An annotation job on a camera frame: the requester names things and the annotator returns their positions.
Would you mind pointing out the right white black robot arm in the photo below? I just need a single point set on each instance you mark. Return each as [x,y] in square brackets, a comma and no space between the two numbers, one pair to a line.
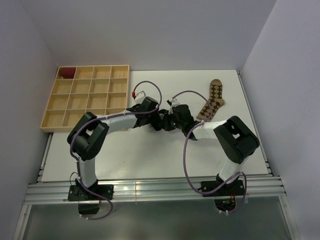
[236,139]

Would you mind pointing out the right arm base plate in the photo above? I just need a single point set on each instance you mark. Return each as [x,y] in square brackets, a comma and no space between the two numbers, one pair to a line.
[236,188]

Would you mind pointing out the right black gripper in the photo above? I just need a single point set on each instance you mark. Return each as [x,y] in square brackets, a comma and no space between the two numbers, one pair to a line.
[168,117]

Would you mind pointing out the wooden compartment tray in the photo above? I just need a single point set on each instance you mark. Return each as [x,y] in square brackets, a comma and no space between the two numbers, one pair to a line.
[100,89]

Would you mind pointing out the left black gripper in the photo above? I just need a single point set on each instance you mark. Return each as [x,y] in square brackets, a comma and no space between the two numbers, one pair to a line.
[153,115]

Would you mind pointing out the brown argyle sock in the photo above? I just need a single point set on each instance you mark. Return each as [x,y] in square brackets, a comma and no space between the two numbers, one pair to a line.
[215,101]

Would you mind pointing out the aluminium rail frame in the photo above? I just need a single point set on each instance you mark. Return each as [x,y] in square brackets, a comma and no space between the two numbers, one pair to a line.
[160,209]

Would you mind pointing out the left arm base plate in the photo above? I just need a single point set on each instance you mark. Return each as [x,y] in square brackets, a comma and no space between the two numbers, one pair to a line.
[89,202]

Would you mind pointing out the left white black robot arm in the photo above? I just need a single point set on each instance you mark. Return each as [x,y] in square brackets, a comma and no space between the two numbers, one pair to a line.
[88,136]

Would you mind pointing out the red rolled sock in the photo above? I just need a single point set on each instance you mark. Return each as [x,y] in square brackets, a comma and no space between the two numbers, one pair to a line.
[67,72]

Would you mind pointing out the black sock with blue marks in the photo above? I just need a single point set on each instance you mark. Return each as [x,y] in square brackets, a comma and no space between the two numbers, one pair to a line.
[161,120]

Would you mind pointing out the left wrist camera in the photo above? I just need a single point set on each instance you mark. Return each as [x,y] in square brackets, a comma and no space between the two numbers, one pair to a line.
[139,97]

